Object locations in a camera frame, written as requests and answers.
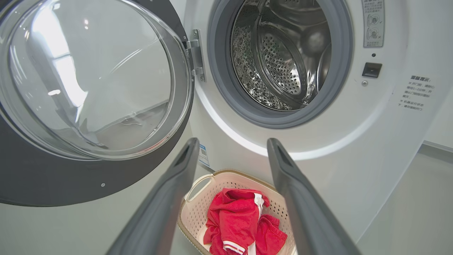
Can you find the cream perforated laundry basket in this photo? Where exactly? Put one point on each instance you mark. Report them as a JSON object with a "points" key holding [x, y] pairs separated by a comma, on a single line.
{"points": [[198, 212]]}

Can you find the blue energy label sticker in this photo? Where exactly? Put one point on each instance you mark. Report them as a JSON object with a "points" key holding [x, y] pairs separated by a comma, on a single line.
{"points": [[204, 156]]}

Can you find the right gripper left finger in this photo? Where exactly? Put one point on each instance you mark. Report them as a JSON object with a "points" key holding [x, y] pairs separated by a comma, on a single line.
{"points": [[159, 212]]}

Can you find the red garment with care tag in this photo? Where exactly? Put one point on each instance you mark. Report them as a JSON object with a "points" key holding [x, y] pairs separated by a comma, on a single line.
{"points": [[233, 219]]}

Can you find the grey warning sticker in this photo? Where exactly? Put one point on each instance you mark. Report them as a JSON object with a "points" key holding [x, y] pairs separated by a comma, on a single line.
{"points": [[373, 24]]}

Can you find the black round glass washer door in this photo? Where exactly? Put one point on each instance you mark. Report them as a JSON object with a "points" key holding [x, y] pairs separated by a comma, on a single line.
{"points": [[35, 184]]}

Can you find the silver door hinge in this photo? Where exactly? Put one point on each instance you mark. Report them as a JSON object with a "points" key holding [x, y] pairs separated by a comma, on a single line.
{"points": [[196, 56]]}

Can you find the white front-load washing machine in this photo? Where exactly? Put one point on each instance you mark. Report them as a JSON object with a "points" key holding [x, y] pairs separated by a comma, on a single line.
{"points": [[354, 141]]}

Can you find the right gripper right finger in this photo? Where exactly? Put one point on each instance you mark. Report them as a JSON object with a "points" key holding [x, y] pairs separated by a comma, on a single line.
{"points": [[311, 219]]}

